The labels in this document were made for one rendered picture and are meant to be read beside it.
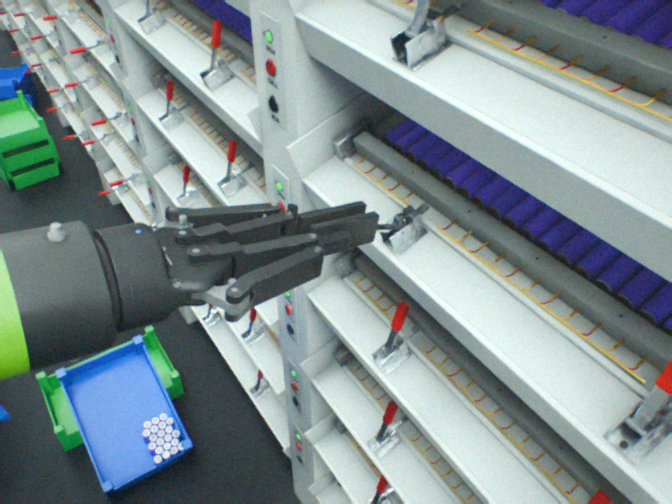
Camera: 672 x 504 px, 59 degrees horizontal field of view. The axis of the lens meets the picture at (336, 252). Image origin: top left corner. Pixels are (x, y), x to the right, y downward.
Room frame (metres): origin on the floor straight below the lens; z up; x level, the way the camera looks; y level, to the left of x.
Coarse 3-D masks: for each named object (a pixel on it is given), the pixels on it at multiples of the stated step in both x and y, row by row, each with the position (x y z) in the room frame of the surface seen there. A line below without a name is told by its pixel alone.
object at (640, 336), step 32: (384, 160) 0.54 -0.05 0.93; (416, 192) 0.50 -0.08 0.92; (448, 192) 0.48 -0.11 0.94; (480, 224) 0.43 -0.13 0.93; (512, 256) 0.39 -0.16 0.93; (544, 256) 0.38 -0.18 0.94; (576, 288) 0.34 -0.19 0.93; (608, 320) 0.31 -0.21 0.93; (640, 320) 0.30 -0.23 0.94; (640, 352) 0.29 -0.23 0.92
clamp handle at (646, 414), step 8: (664, 376) 0.24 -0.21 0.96; (656, 384) 0.24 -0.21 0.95; (664, 384) 0.24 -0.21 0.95; (656, 392) 0.24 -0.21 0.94; (664, 392) 0.23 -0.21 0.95; (648, 400) 0.24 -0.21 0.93; (656, 400) 0.23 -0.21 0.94; (664, 400) 0.23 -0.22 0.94; (640, 408) 0.24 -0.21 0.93; (648, 408) 0.23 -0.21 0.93; (656, 408) 0.23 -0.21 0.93; (640, 416) 0.23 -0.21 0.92; (648, 416) 0.23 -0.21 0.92; (640, 424) 0.23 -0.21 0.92; (648, 424) 0.23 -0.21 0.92
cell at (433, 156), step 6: (438, 144) 0.55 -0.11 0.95; (444, 144) 0.55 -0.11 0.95; (450, 144) 0.55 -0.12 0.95; (432, 150) 0.54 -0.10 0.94; (438, 150) 0.54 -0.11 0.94; (444, 150) 0.54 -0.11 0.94; (450, 150) 0.54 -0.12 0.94; (426, 156) 0.54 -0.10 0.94; (432, 156) 0.54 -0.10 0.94; (438, 156) 0.54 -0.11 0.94; (444, 156) 0.54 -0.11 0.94; (426, 162) 0.53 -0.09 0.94; (432, 162) 0.53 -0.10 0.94
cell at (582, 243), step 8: (584, 232) 0.40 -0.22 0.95; (576, 240) 0.39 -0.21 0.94; (584, 240) 0.39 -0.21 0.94; (592, 240) 0.39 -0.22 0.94; (600, 240) 0.39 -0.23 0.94; (560, 248) 0.39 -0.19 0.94; (568, 248) 0.39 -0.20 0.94; (576, 248) 0.38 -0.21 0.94; (584, 248) 0.39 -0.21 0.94; (592, 248) 0.39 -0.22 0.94; (568, 256) 0.38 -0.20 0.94; (576, 256) 0.38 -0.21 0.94
